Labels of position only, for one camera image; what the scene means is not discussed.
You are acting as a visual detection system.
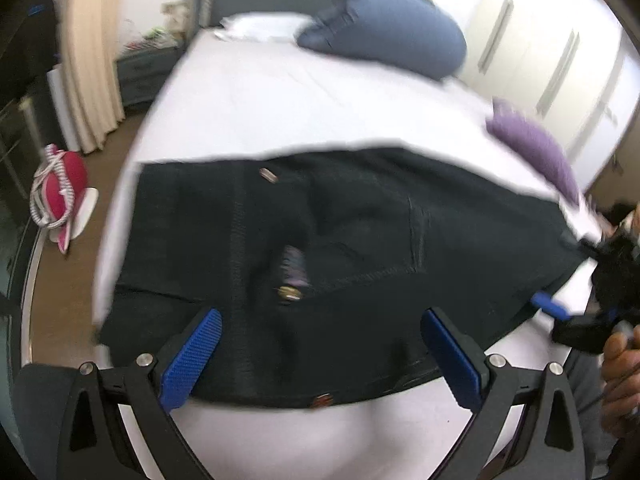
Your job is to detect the black denim pants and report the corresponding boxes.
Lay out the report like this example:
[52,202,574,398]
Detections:
[99,148,584,408]

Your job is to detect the operator right hand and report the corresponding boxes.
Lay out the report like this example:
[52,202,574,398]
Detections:
[601,326,639,438]

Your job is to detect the purple cushion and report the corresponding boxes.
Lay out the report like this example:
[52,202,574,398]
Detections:
[486,98,580,207]

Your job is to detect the pink white stool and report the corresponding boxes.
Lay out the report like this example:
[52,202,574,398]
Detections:
[29,143,100,256]

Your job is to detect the white wardrobe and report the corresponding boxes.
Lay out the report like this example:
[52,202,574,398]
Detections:
[458,0,639,174]

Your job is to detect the blue bolster pillow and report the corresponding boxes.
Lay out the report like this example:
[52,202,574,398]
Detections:
[297,0,468,80]

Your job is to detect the grey nightstand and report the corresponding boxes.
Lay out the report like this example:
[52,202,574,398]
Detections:
[116,47,182,108]

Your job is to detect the white pillow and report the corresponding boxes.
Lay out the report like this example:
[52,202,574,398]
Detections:
[214,12,314,44]

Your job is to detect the beige curtain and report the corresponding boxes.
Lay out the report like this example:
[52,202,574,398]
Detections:
[60,0,125,154]

